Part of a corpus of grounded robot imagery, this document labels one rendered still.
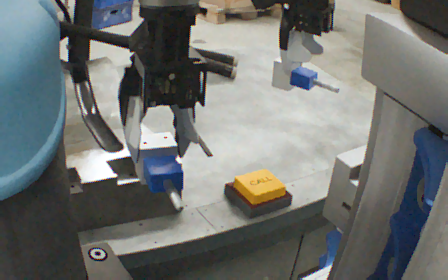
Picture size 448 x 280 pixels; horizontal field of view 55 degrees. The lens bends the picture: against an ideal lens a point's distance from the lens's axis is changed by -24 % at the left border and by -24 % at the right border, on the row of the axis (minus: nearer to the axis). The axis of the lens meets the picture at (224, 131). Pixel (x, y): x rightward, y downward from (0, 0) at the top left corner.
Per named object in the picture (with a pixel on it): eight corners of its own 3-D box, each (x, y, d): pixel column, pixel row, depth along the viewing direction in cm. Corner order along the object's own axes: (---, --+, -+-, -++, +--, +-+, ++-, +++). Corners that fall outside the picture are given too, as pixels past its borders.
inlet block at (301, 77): (340, 99, 100) (343, 74, 97) (332, 107, 96) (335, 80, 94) (282, 79, 106) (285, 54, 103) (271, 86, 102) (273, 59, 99)
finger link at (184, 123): (190, 176, 66) (175, 110, 62) (176, 152, 71) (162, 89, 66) (214, 168, 67) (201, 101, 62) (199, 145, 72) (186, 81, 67)
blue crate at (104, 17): (133, 20, 459) (136, 0, 449) (97, 30, 433) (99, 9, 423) (107, 11, 499) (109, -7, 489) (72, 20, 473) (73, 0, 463)
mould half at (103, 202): (181, 212, 83) (183, 133, 76) (42, 238, 70) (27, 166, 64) (90, 92, 120) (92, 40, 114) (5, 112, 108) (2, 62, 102)
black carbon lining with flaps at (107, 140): (130, 162, 81) (129, 105, 77) (46, 179, 74) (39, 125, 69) (77, 83, 107) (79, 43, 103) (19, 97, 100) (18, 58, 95)
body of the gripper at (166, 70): (140, 119, 59) (145, 16, 53) (126, 89, 66) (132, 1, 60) (207, 112, 61) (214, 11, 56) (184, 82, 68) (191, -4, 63)
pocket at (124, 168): (148, 191, 78) (147, 169, 76) (117, 197, 75) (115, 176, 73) (136, 175, 81) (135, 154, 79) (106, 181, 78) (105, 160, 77)
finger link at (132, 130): (122, 178, 63) (137, 108, 60) (113, 154, 68) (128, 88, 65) (145, 181, 64) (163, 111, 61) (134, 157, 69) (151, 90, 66)
